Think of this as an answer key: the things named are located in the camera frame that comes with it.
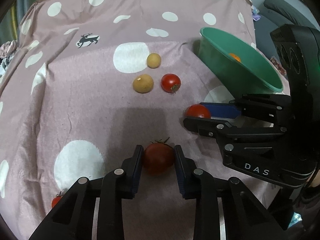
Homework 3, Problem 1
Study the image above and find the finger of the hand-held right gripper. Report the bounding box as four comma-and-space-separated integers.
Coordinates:
199, 94, 292, 123
183, 116, 288, 146

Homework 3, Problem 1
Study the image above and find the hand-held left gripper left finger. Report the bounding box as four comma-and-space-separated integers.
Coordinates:
29, 144, 144, 240

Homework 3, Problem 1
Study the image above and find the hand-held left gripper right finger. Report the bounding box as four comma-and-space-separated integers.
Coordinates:
174, 144, 285, 240

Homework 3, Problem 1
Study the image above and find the dark red tomato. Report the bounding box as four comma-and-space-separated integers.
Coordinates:
142, 137, 175, 176

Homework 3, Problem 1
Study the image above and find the green plastic basin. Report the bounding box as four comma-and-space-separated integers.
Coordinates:
197, 27, 284, 98

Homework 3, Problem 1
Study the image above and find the yellow tomato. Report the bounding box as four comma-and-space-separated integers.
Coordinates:
132, 74, 154, 93
146, 53, 161, 68

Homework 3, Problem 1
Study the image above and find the small red tomato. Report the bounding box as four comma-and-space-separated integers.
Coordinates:
51, 191, 64, 208

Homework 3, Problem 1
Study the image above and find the clear snack packet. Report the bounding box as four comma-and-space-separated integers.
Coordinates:
269, 56, 285, 75

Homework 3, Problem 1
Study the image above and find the pink polka dot blanket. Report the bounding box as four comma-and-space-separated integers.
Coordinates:
0, 0, 300, 240

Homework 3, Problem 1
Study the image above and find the grey fabric chair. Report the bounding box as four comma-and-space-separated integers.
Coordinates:
262, 0, 318, 30

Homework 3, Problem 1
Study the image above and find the pastel crumpled cloth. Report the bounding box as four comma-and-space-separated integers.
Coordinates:
251, 5, 262, 22

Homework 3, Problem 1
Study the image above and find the grey crumpled cloth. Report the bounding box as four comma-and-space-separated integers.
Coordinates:
0, 40, 18, 78

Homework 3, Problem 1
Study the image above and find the grey curtain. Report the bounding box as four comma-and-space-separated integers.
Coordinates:
10, 0, 50, 43

